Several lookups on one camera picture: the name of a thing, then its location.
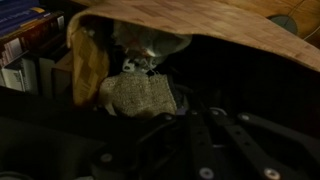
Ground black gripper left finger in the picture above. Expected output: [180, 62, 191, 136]
[91, 113, 180, 180]

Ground woven bamboo basket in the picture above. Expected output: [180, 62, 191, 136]
[67, 0, 320, 106]

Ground grey cloth in basket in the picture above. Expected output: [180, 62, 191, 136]
[113, 21, 192, 69]

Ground beige knitted sock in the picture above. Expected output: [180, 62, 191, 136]
[98, 73, 177, 119]

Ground upper shelf dark books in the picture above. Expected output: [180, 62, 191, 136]
[0, 0, 68, 98]

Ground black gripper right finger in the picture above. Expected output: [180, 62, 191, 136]
[186, 108, 320, 180]

